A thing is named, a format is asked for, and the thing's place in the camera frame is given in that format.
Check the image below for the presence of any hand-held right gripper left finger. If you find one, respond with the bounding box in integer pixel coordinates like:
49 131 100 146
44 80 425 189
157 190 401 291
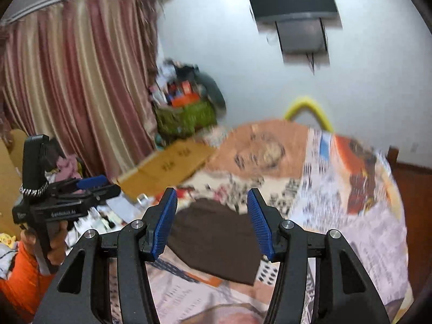
32 187 178 324

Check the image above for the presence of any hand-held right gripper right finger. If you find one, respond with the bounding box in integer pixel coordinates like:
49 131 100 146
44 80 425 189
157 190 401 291
247 187 392 324

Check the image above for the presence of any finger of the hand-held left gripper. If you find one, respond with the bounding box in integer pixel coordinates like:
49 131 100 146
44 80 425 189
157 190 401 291
59 184 121 207
50 175 109 193

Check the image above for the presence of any brown garment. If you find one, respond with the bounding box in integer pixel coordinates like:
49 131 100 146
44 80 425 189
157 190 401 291
167 198 271 286

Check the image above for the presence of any person's left hand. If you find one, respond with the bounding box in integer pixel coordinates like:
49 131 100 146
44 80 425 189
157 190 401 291
20 224 68 265

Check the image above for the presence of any pink crumpled cloth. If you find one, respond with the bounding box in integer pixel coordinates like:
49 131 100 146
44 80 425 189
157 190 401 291
56 155 82 179

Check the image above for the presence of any flat cardboard sheet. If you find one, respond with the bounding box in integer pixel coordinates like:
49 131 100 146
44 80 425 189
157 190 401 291
116 140 217 200

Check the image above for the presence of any printed blanket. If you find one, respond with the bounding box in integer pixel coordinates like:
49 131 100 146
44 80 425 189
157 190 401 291
111 121 414 324

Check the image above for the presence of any green storage bag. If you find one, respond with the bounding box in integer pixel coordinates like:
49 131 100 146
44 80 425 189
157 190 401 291
153 101 218 139

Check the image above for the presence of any pink striped curtain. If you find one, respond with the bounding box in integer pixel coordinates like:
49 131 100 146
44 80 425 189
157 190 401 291
0 0 159 183

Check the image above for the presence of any orange box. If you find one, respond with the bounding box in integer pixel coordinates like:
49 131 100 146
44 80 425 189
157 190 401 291
170 94 200 107

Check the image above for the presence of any yellow foam tube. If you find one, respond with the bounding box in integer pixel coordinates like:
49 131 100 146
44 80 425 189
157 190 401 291
283 96 335 132

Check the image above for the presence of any grey plush cushion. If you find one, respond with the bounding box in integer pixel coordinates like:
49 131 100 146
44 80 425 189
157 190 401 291
196 71 227 110

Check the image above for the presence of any wooden bed post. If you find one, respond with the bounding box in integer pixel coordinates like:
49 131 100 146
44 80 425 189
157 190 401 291
386 146 400 166

